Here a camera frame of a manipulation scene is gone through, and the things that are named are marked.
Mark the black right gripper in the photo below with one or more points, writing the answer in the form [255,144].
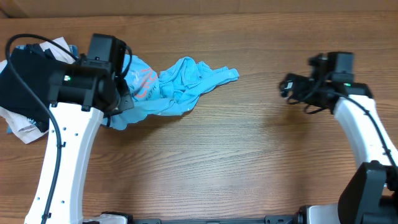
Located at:
[299,83]

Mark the beige folded garment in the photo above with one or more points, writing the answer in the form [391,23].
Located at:
[31,136]

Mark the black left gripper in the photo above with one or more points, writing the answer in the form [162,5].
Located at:
[127,101]

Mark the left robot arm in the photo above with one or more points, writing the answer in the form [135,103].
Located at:
[79,99]

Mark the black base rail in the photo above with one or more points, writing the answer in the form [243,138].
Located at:
[268,219]

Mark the light blue printed t-shirt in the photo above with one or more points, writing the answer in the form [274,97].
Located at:
[171,92]

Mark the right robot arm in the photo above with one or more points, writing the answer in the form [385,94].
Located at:
[371,195]

